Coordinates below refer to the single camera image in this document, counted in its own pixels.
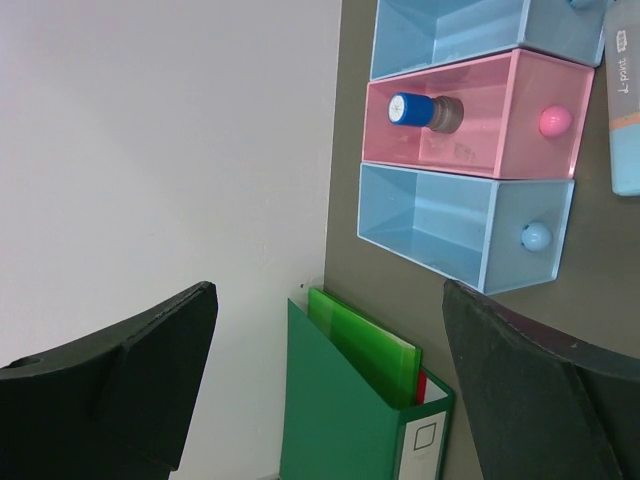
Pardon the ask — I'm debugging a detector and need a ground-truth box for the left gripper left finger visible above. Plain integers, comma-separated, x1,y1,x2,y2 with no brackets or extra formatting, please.
1,282,218,479

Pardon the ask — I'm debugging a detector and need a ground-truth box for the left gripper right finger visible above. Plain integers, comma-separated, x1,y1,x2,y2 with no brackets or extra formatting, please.
442,280,639,479

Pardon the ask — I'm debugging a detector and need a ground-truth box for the light green plastic folder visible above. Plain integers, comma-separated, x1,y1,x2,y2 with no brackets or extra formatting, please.
308,287,422,409

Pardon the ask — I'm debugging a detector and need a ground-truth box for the light blue end bin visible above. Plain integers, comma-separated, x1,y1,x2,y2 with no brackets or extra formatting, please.
357,162,575,295

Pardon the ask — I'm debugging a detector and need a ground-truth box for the dark green ring binder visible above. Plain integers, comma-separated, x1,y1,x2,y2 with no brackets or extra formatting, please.
279,302,455,479

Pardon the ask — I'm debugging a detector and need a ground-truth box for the pink plastic bin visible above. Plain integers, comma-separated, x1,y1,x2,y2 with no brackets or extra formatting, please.
362,49,595,180

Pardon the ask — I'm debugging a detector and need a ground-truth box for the small blue capped bottle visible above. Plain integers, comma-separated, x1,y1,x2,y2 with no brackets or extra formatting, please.
387,92,464,134

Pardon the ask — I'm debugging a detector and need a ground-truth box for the blue capped glue stick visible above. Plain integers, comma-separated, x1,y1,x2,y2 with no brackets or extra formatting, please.
604,0,639,197

